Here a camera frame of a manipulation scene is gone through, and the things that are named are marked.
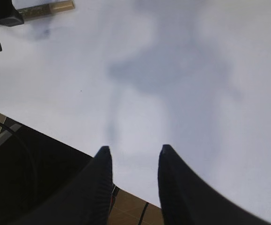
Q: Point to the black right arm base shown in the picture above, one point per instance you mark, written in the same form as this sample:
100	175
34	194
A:
33	167

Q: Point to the gold glitter pen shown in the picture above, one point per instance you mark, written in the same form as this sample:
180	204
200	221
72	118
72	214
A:
34	12

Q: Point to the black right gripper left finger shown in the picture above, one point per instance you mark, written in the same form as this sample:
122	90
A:
85	200

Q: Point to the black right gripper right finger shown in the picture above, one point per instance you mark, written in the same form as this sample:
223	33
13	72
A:
187	200

